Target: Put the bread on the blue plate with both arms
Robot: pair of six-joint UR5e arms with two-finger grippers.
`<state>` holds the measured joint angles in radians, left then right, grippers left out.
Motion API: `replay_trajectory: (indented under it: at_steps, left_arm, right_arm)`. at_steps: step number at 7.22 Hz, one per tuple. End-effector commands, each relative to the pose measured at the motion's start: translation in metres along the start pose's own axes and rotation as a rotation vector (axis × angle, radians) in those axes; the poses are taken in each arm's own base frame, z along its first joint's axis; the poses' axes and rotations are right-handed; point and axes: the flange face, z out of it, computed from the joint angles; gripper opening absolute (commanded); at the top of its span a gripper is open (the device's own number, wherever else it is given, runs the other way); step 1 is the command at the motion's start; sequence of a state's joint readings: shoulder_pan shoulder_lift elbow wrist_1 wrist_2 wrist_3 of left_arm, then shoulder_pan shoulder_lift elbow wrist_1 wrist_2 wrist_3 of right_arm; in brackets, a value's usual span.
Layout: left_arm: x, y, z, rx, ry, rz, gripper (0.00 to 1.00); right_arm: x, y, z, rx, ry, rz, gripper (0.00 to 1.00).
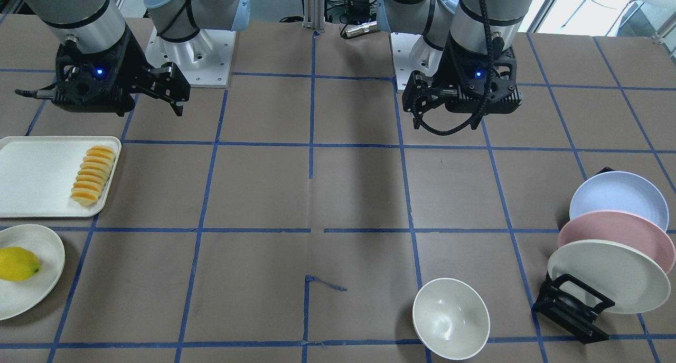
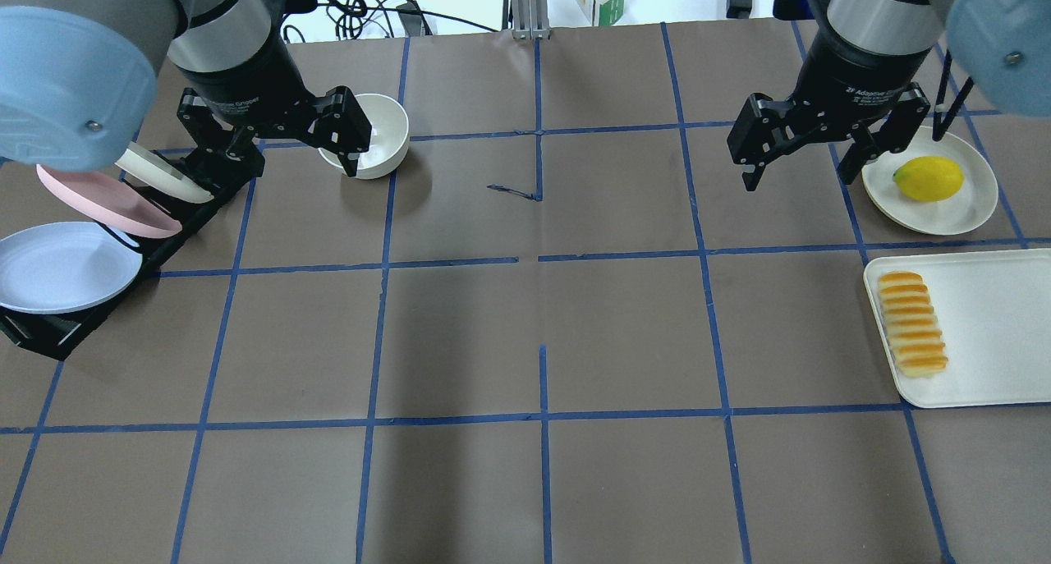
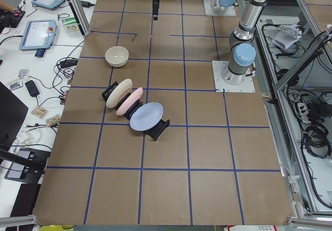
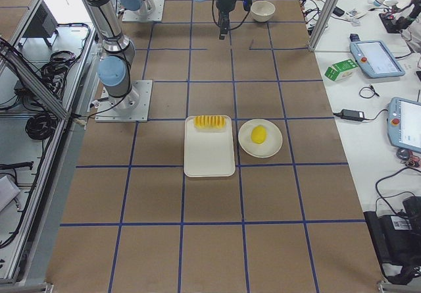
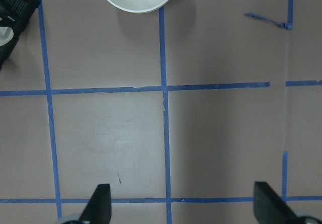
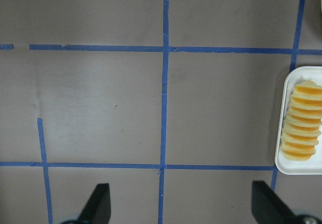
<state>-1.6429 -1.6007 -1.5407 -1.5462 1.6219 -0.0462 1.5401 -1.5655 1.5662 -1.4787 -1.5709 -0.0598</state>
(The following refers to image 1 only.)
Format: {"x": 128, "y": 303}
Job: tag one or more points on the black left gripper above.
{"x": 442, "y": 67}

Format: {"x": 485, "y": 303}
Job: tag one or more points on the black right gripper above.
{"x": 135, "y": 62}

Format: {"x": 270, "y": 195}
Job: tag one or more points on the sliced bread loaf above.
{"x": 93, "y": 175}

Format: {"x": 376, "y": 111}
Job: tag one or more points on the blue plate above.
{"x": 620, "y": 191}

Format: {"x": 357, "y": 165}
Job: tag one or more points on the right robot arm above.
{"x": 99, "y": 23}

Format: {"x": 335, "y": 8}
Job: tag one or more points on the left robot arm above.
{"x": 475, "y": 40}

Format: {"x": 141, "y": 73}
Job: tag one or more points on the pink plate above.
{"x": 624, "y": 228}

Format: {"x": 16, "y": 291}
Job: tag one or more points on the black plate rack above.
{"x": 569, "y": 312}

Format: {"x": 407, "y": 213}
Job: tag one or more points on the white plate with lemon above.
{"x": 19, "y": 296}

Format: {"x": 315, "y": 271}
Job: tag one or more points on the cream plate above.
{"x": 623, "y": 274}

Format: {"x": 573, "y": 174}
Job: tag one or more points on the silver cylindrical connector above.
{"x": 349, "y": 33}

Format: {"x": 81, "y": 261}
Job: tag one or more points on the black power adapter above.
{"x": 357, "y": 6}

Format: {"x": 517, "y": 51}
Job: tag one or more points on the white rectangular tray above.
{"x": 37, "y": 174}

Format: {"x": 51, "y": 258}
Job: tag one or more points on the white bowl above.
{"x": 451, "y": 319}

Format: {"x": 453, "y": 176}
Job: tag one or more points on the yellow lemon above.
{"x": 18, "y": 264}

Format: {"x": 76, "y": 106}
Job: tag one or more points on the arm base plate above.
{"x": 411, "y": 52}
{"x": 211, "y": 62}

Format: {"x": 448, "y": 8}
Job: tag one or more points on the aluminium frame post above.
{"x": 314, "y": 14}

